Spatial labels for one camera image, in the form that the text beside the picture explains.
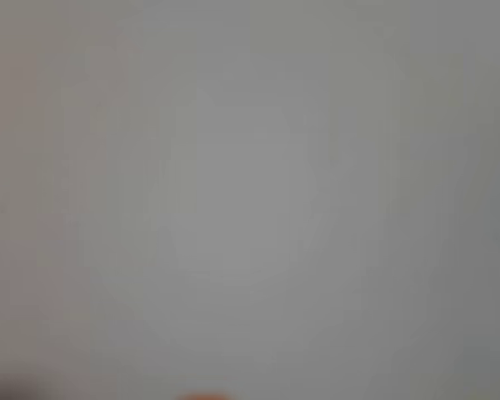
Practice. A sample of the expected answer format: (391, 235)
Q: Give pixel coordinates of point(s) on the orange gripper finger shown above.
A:
(206, 396)

